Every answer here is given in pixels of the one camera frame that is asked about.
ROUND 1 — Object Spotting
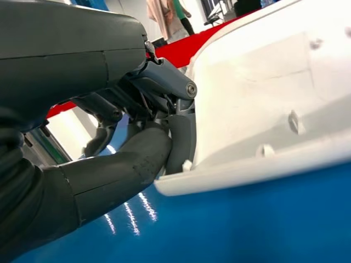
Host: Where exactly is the person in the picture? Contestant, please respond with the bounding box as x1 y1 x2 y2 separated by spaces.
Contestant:
146 0 189 43
173 0 196 36

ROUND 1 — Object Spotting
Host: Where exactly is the red barrier belt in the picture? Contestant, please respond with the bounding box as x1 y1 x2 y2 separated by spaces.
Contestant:
46 9 258 119

